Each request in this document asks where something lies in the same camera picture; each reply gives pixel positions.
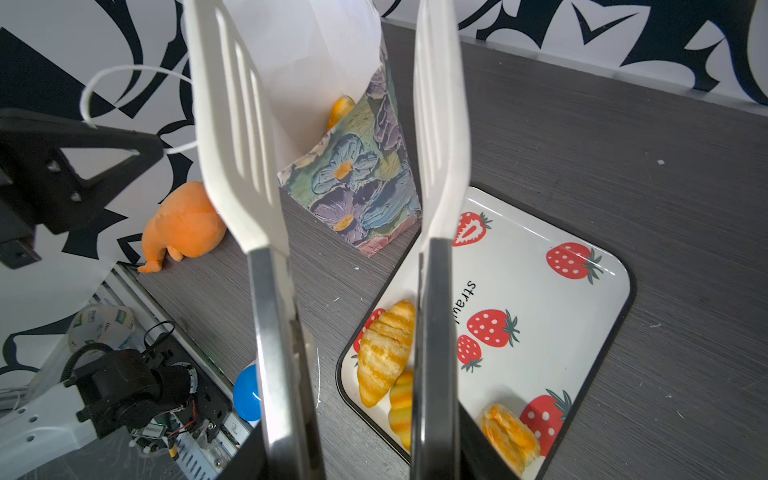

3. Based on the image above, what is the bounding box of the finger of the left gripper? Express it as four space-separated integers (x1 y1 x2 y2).
1 109 164 236

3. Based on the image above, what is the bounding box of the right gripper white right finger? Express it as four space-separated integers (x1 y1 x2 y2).
410 1 470 479

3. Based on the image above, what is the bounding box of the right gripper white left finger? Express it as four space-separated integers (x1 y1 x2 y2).
184 1 325 479

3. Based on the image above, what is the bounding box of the floral paper gift bag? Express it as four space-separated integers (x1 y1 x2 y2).
79 0 424 259

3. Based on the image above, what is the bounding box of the fake croissant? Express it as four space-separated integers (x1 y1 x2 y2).
357 299 417 408
327 96 356 130
388 370 414 452

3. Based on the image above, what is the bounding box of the fake twisted bread roll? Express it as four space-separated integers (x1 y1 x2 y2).
479 403 541 476

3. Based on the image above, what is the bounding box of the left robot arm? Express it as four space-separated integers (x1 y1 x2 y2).
1 109 196 479

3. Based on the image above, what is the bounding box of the orange plush toy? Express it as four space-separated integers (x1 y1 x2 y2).
138 181 227 273

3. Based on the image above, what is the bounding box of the white strawberry tray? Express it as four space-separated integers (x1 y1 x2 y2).
334 183 637 480

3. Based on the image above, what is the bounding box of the blue push button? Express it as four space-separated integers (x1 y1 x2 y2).
233 362 262 423

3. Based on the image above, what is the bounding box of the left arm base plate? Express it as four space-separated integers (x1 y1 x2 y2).
143 321 233 443

